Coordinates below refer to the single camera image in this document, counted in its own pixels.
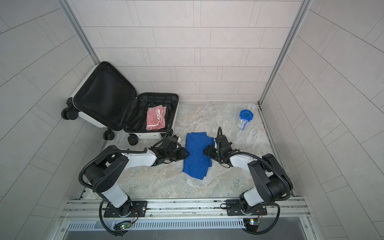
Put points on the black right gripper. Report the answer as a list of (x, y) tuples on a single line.
[(209, 152)]

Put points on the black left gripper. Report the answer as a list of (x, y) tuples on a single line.
[(182, 154)]

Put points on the blue t-shirt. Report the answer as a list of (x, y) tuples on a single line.
[(196, 165)]

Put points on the red white striped cloth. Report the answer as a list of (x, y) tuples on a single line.
[(156, 118)]

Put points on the clear container blue lid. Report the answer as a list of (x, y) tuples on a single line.
[(245, 117)]

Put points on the white black suitcase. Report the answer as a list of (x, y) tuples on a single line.
[(106, 99)]

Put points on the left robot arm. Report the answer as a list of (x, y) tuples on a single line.
[(102, 173)]

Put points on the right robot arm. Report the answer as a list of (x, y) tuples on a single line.
[(270, 179)]

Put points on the right circuit board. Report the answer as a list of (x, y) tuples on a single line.
[(251, 225)]

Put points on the circuit board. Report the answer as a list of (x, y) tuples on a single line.
[(251, 225), (122, 226)]

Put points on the left circuit board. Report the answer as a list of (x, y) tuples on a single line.
[(122, 226)]

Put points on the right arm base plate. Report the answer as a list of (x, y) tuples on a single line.
[(238, 207)]

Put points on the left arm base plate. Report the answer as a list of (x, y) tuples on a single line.
[(128, 210)]

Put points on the aluminium mounting rail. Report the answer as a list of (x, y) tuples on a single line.
[(156, 209)]

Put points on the metal corner post right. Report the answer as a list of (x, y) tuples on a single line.
[(305, 5)]

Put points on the metal corner post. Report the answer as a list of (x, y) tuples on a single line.
[(305, 5), (68, 12)]

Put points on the metal corner post left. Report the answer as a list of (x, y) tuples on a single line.
[(68, 12)]

